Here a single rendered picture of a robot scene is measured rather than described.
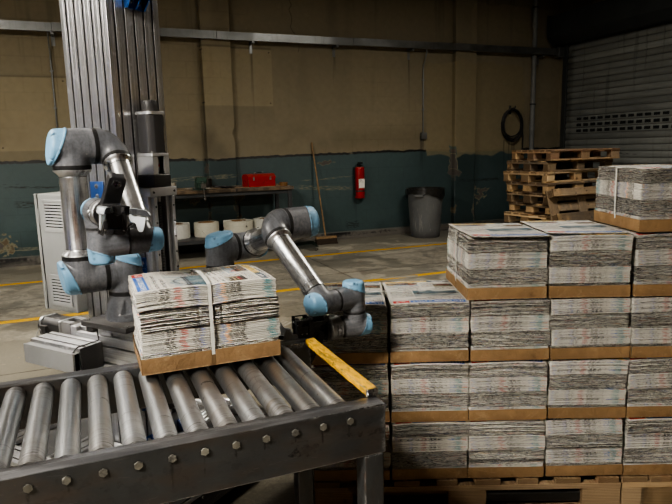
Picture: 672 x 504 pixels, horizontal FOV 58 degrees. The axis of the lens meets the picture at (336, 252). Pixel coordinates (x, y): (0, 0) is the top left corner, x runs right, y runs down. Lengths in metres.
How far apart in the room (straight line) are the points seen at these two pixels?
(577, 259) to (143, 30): 1.80
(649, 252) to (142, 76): 1.95
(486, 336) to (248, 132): 6.91
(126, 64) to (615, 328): 2.01
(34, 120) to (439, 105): 5.87
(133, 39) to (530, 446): 2.10
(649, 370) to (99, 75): 2.26
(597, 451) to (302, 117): 7.26
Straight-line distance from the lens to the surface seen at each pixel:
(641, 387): 2.52
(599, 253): 2.32
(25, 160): 8.54
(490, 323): 2.26
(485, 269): 2.20
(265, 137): 8.86
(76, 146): 2.08
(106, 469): 1.31
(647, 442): 2.63
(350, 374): 1.55
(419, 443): 2.38
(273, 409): 1.44
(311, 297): 1.91
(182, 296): 1.63
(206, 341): 1.67
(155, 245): 1.91
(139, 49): 2.47
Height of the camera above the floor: 1.38
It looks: 10 degrees down
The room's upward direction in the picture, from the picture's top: 1 degrees counter-clockwise
